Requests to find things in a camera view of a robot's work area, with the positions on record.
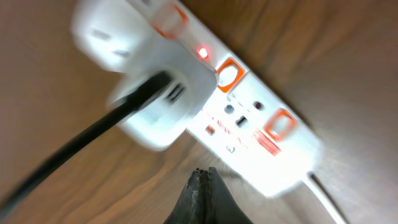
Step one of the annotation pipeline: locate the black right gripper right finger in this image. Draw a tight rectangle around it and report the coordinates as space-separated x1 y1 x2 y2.
204 167 252 224

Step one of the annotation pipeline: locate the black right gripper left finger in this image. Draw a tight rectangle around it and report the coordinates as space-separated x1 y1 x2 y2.
164 169 205 224

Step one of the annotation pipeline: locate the black USB charging cable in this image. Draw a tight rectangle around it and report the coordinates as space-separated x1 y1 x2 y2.
0 70 174 218

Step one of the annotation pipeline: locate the white USB charger plug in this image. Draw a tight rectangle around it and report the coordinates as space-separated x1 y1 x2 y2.
71 0 218 151

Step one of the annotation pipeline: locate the white power strip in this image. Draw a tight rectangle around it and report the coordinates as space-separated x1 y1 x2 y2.
132 1 323 197

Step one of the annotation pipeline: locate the white power strip cord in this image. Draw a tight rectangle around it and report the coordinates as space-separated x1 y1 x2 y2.
303 171 351 224

